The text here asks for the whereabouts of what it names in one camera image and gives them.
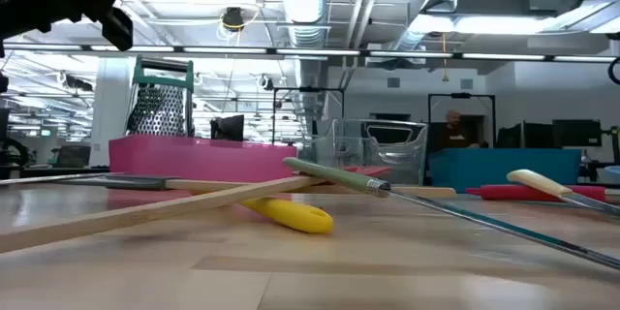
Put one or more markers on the clear plastic bin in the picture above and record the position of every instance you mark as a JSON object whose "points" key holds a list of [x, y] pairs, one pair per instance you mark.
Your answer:
{"points": [[378, 155]]}

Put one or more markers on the yellow silicone spatula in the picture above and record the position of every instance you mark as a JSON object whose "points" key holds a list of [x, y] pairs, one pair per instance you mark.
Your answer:
{"points": [[295, 215]]}

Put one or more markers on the teal metal box grater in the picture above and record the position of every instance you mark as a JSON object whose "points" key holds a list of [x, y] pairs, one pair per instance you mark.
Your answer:
{"points": [[157, 109]]}

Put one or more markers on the black background monitor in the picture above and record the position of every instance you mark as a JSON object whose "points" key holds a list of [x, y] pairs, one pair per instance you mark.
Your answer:
{"points": [[576, 133], [523, 136], [228, 128]]}

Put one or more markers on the blue plastic bin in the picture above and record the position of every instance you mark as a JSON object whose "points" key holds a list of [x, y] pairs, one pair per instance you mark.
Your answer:
{"points": [[504, 167]]}

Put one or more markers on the red slotted turner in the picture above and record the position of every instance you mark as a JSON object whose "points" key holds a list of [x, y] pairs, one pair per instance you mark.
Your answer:
{"points": [[513, 193]]}

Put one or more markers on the person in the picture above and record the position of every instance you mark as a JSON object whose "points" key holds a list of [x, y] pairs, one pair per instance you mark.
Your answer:
{"points": [[454, 133]]}

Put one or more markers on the pink translucent plastic bin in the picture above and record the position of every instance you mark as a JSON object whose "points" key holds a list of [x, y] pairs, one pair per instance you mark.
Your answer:
{"points": [[194, 160]]}

